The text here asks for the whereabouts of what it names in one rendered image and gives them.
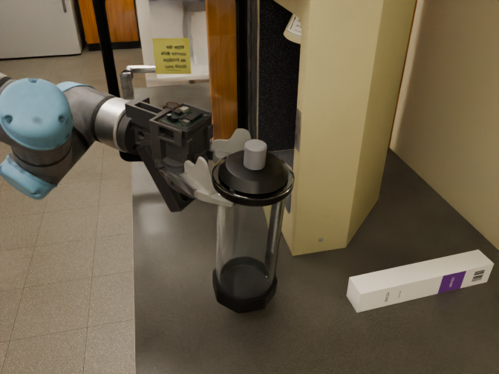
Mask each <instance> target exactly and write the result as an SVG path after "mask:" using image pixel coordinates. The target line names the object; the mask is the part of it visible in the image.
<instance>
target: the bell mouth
mask: <svg viewBox="0 0 499 374"><path fill-rule="evenodd" d="M284 36H285V37H286V38H287V39H288V40H290V41H291V42H295V43H297V44H301V22H300V20H299V17H298V16H296V15H294V14H292V16H291V18H290V21H289V23H288V25H287V27H286V29H285V31H284Z"/></svg>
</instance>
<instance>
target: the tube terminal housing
mask: <svg viewBox="0 0 499 374"><path fill-rule="evenodd" d="M273 1H275V2H277V3H278V4H280V5H281V6H282V7H284V8H285V9H287V10H289V11H290V12H291V13H293V14H294V15H296V16H298V17H299V20H300V22H301V50H300V62H299V86H298V98H297V108H298V109H299V110H300V112H301V130H300V141H299V152H298V151H297V150H296V148H295V146H294V159H293V173H294V176H295V180H294V186H293V190H292V195H291V207H290V213H289V214H288V213H287V210H286V209H285V207H284V216H283V221H282V227H281V232H282V234H283V235H284V239H285V240H286V242H287V245H288V246H289V249H290V251H291V253H292V255H293V256H295V255H303V254H309V253H314V252H323V251H327V250H332V249H341V248H345V247H346V246H347V245H348V244H349V242H350V240H351V239H352V238H353V236H354V235H355V234H356V232H357V230H358V229H359V227H360V226H361V225H362V223H363V221H364V220H365V218H366V217H367V216H368V214H369V212H370V211H371V209H372V208H373V207H374V205H375V204H376V202H377V200H378V199H379V191H380V187H381V182H382V175H383V171H384V167H385V160H386V155H387V151H388V144H389V139H390V135H391V128H392V124H393V120H394V112H395V108H396V104H397V97H398V93H399V85H400V81H401V77H402V69H403V65H404V61H405V54H406V50H407V45H408V38H409V33H410V29H411V23H412V18H413V14H414V6H415V2H416V0H273Z"/></svg>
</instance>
